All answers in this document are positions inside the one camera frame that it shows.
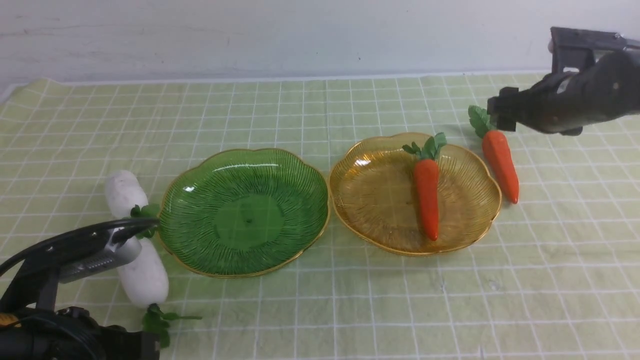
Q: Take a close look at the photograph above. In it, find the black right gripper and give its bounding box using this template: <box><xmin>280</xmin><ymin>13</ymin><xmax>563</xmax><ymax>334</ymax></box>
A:
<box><xmin>487</xmin><ymin>51</ymin><xmax>640</xmax><ymax>136</ymax></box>

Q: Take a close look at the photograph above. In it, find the orange carrot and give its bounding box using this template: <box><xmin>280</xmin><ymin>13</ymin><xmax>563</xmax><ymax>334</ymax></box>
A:
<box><xmin>467</xmin><ymin>104</ymin><xmax>521</xmax><ymax>204</ymax></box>
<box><xmin>402</xmin><ymin>132</ymin><xmax>447</xmax><ymax>241</ymax></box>

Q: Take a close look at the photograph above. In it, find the orange carrot front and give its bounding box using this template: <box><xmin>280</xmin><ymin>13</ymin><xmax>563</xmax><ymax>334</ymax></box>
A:
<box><xmin>402</xmin><ymin>132</ymin><xmax>447</xmax><ymax>241</ymax></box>

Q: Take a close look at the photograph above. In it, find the white radish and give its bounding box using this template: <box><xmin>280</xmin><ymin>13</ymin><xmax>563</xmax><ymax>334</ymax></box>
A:
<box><xmin>104</xmin><ymin>170</ymin><xmax>159</xmax><ymax>219</ymax></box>
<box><xmin>118</xmin><ymin>237</ymin><xmax>202</xmax><ymax>349</ymax></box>

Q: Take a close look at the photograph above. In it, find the white radish front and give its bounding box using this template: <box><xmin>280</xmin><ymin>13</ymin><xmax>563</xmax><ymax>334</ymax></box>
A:
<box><xmin>118</xmin><ymin>237</ymin><xmax>202</xmax><ymax>349</ymax></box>

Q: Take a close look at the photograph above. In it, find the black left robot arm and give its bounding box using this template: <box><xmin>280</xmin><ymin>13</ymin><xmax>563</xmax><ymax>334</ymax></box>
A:
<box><xmin>0</xmin><ymin>306</ymin><xmax>161</xmax><ymax>360</ymax></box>

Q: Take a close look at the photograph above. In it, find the amber ribbed plastic plate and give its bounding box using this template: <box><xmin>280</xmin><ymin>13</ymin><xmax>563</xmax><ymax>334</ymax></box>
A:
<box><xmin>328</xmin><ymin>132</ymin><xmax>503</xmax><ymax>256</ymax></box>

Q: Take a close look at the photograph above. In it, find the green checkered tablecloth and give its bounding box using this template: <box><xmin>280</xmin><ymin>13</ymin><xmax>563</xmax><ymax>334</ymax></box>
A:
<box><xmin>0</xmin><ymin>73</ymin><xmax>640</xmax><ymax>360</ymax></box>

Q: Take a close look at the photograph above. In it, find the green ribbed plastic plate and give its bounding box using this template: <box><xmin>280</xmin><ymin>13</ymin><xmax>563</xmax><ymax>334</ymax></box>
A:
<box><xmin>155</xmin><ymin>148</ymin><xmax>331</xmax><ymax>278</ymax></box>

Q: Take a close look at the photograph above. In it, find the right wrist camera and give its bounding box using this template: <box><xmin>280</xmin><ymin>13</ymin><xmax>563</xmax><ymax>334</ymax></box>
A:
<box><xmin>547</xmin><ymin>26</ymin><xmax>640</xmax><ymax>74</ymax></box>

